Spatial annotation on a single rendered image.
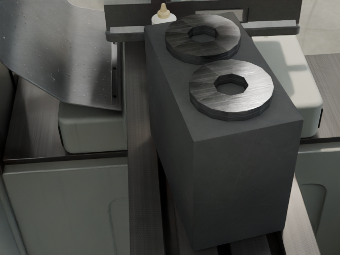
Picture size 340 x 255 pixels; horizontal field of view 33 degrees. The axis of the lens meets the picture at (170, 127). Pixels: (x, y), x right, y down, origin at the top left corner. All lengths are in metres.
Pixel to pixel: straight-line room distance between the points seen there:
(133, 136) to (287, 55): 0.46
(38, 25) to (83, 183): 0.32
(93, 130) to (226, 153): 0.51
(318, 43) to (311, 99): 1.62
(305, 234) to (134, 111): 0.32
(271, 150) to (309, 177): 0.60
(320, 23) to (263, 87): 2.24
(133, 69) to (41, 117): 0.31
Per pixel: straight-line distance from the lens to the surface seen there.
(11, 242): 1.27
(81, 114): 1.06
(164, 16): 0.93
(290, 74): 1.15
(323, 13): 2.93
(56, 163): 1.14
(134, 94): 0.92
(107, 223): 1.25
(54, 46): 1.10
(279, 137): 0.60
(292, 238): 0.73
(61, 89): 1.02
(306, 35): 2.75
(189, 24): 0.71
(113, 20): 1.03
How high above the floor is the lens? 1.50
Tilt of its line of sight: 43 degrees down
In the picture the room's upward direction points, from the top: 2 degrees counter-clockwise
